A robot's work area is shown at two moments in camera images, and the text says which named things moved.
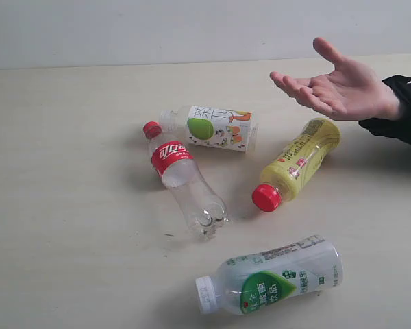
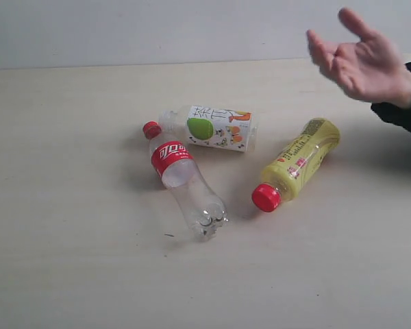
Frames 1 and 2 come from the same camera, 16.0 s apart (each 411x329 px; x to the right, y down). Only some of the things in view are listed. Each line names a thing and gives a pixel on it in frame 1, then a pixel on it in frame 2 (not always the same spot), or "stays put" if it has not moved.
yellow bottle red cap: [297, 160] stays put
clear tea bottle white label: [223, 128] stays put
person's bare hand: [351, 91] -> [372, 68]
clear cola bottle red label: [201, 208] stays put
